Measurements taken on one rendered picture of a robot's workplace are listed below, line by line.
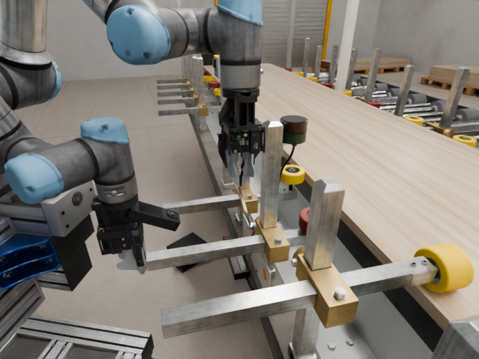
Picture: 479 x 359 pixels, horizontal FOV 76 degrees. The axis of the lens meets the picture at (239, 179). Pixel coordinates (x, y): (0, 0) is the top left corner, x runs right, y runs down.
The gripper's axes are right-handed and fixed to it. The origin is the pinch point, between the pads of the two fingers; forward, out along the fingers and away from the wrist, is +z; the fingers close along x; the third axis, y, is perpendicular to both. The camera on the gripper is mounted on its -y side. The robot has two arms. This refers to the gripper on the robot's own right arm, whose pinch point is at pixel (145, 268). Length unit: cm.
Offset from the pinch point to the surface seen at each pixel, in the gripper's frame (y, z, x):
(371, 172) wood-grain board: -71, -7, -18
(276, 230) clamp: -32.2, -4.2, -0.9
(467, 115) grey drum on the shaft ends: -178, 0, -81
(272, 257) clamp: -29.3, -1.3, 5.0
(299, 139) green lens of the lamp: -36.3, -27.8, -1.0
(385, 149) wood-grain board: -88, -7, -34
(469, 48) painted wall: -690, 17, -543
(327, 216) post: -30.6, -24.9, 22.8
